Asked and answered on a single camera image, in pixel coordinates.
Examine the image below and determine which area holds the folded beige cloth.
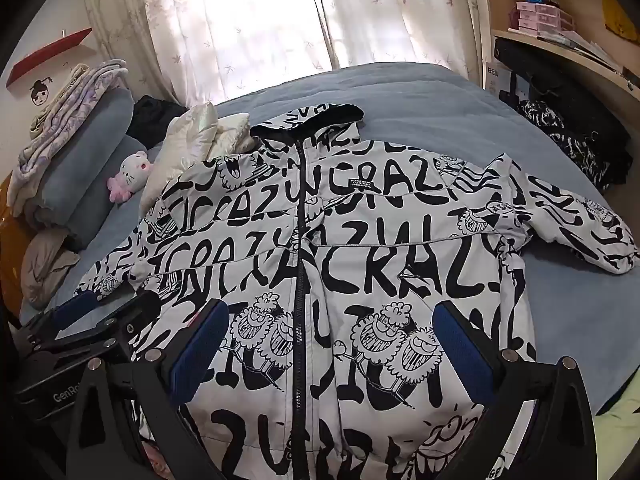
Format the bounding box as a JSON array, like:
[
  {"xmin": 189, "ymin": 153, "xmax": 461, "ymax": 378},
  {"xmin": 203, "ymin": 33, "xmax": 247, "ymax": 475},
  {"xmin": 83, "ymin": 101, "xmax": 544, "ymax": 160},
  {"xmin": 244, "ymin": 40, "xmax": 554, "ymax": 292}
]
[{"xmin": 28, "ymin": 62, "xmax": 92, "ymax": 141}]

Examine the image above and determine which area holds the grey-blue pillow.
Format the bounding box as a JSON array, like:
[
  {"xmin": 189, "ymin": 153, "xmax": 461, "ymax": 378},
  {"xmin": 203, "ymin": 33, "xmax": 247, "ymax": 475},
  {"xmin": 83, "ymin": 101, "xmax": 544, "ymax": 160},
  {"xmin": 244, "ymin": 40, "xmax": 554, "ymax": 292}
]
[
  {"xmin": 42, "ymin": 85, "xmax": 136, "ymax": 212},
  {"xmin": 64, "ymin": 135, "xmax": 152, "ymax": 252}
]

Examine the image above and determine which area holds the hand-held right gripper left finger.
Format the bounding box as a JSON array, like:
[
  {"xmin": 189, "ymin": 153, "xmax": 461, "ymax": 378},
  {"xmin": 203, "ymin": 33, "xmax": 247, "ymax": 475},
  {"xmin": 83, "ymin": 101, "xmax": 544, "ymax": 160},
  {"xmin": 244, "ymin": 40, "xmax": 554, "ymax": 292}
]
[{"xmin": 65, "ymin": 299, "xmax": 231, "ymax": 480}]

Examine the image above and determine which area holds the wooden desk shelf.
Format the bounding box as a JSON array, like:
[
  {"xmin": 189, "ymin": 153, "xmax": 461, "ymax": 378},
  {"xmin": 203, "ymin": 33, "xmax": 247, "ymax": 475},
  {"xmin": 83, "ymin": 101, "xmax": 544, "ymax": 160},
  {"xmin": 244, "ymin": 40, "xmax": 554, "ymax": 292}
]
[{"xmin": 482, "ymin": 0, "xmax": 640, "ymax": 128}]

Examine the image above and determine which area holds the folded purple floral blanket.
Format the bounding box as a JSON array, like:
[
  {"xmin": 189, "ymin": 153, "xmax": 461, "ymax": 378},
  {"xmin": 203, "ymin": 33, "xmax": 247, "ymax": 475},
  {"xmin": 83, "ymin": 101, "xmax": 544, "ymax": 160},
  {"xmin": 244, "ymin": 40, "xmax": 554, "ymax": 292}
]
[{"xmin": 10, "ymin": 59, "xmax": 129, "ymax": 217}]

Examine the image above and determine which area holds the stack of papers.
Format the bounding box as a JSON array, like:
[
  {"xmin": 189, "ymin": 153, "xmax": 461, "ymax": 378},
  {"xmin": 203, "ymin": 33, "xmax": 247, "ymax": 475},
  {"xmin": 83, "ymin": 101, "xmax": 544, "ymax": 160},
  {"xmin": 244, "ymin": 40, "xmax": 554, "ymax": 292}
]
[{"xmin": 564, "ymin": 34, "xmax": 624, "ymax": 74}]

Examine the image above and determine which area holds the light green cloth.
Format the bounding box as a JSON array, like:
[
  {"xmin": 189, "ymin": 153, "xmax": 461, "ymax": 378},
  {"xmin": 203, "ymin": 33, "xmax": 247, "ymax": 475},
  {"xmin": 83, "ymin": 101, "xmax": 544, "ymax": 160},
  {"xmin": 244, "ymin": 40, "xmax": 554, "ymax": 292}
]
[{"xmin": 581, "ymin": 374, "xmax": 640, "ymax": 480}]

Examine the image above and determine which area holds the white floral sheer curtain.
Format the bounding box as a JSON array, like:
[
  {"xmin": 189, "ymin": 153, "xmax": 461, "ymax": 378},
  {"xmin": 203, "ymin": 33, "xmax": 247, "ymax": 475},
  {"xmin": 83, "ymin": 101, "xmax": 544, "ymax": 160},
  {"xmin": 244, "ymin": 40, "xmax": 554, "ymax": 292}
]
[{"xmin": 82, "ymin": 0, "xmax": 493, "ymax": 107}]

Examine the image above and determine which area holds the stack of pink boxes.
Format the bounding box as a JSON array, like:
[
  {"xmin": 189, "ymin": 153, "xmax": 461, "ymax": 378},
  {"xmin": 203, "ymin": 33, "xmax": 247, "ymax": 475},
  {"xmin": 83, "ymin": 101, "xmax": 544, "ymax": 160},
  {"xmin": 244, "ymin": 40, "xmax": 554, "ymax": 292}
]
[{"xmin": 507, "ymin": 0, "xmax": 577, "ymax": 34}]

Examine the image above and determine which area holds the blue bed blanket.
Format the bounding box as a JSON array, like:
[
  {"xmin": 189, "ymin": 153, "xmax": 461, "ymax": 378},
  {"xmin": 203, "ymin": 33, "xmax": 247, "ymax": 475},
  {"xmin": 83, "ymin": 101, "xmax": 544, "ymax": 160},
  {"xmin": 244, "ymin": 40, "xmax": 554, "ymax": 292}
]
[{"xmin": 20, "ymin": 62, "xmax": 640, "ymax": 411}]

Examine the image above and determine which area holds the cartoon figure wall sticker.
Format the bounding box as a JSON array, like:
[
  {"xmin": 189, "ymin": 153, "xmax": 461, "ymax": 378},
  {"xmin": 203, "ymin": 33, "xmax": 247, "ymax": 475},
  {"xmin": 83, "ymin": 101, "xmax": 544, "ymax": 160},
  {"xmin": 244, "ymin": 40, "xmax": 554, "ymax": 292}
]
[{"xmin": 28, "ymin": 77, "xmax": 54, "ymax": 109}]

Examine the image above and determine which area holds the white and pink plush toy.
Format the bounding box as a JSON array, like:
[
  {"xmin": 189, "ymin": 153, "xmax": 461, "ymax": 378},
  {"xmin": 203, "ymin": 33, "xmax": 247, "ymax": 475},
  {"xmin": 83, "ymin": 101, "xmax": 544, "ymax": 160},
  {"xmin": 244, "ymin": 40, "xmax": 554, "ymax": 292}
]
[{"xmin": 105, "ymin": 152, "xmax": 152, "ymax": 204}]

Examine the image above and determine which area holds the orange wooden headboard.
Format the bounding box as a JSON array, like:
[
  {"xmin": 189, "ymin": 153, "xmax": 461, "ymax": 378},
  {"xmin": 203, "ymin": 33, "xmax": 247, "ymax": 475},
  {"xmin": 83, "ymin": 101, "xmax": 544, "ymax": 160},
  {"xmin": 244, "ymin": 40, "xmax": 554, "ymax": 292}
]
[{"xmin": 0, "ymin": 175, "xmax": 31, "ymax": 322}]

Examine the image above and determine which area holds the black and white printed jacket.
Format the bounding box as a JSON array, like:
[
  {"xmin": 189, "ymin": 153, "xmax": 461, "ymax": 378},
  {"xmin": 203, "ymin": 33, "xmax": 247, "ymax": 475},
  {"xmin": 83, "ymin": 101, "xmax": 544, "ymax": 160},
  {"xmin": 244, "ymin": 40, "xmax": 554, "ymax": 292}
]
[{"xmin": 75, "ymin": 102, "xmax": 640, "ymax": 480}]

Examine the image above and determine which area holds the crumpled beige cloth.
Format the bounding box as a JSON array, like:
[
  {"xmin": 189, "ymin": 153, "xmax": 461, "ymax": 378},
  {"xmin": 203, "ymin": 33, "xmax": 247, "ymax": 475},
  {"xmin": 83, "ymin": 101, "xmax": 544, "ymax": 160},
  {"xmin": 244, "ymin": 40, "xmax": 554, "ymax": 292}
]
[{"xmin": 20, "ymin": 227, "xmax": 82, "ymax": 311}]

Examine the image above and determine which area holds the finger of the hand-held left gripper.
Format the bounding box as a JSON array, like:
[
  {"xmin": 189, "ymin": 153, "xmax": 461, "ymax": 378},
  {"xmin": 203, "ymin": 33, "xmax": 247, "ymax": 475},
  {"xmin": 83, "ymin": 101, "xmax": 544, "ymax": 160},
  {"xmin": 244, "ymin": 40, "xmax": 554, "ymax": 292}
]
[
  {"xmin": 20, "ymin": 291, "xmax": 109, "ymax": 342},
  {"xmin": 54, "ymin": 290, "xmax": 164, "ymax": 349}
]

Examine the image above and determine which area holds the white printed box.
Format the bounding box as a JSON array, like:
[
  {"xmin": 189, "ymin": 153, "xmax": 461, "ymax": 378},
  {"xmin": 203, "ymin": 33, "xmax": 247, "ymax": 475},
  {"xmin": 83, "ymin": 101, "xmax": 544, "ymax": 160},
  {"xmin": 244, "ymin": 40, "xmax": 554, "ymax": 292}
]
[{"xmin": 482, "ymin": 62, "xmax": 514, "ymax": 99}]

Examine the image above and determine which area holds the yellow cloth item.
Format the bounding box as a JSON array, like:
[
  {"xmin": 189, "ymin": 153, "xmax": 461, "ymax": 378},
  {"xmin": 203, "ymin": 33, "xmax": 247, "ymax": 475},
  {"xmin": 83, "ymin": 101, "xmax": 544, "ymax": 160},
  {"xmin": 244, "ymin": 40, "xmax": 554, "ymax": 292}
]
[{"xmin": 602, "ymin": 0, "xmax": 640, "ymax": 44}]

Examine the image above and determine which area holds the red wall shelf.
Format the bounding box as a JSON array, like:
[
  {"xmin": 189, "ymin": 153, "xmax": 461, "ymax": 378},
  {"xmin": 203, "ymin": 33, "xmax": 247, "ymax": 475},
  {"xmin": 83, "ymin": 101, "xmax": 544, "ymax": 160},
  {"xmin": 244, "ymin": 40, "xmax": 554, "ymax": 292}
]
[{"xmin": 6, "ymin": 27, "xmax": 94, "ymax": 89}]

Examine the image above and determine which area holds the black and white patterned clothing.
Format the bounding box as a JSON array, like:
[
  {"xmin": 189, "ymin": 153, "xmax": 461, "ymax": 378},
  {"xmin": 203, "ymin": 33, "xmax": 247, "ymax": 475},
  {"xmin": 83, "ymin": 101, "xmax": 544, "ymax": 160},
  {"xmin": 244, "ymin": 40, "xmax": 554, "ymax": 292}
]
[{"xmin": 516, "ymin": 97, "xmax": 617, "ymax": 192}]

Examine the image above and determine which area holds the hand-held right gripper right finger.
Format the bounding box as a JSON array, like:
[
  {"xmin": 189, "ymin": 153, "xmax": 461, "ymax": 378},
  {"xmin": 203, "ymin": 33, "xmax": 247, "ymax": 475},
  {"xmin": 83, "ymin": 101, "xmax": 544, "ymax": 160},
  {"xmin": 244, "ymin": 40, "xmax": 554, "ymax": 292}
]
[{"xmin": 432, "ymin": 302, "xmax": 596, "ymax": 480}]

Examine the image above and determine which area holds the cream puffer jacket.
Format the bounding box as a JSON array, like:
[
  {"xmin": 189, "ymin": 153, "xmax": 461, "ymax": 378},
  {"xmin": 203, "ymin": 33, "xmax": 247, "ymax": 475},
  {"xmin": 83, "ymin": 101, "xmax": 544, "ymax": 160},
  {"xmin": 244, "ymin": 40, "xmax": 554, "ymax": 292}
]
[{"xmin": 138, "ymin": 101, "xmax": 262, "ymax": 217}]

